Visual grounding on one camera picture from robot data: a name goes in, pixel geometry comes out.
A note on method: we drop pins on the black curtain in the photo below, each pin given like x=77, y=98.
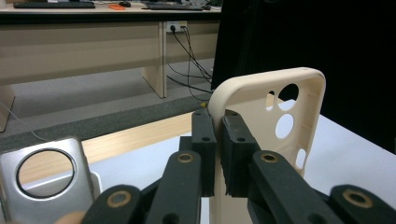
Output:
x=311, y=37

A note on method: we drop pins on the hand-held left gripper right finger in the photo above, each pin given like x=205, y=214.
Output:
x=236, y=149

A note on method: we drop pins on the black computer mouse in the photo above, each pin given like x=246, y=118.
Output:
x=124, y=3

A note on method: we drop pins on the long wooden desk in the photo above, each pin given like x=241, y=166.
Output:
x=77, y=49

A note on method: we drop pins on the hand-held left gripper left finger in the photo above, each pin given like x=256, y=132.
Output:
x=206, y=146

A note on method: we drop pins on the yellow floor tape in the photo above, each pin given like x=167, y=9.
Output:
x=203, y=104

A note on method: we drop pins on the black keyboard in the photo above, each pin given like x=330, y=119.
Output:
x=174, y=6
x=53, y=5

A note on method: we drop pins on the orange flat object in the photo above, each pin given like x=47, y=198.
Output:
x=116, y=6

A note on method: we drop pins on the beige phone case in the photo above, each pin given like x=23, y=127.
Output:
x=249, y=93

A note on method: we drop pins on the white wall socket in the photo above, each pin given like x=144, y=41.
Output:
x=176, y=26

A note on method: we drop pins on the white table mat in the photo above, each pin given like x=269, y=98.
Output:
x=348, y=161

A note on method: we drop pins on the silver phone case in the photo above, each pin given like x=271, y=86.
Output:
x=9, y=186

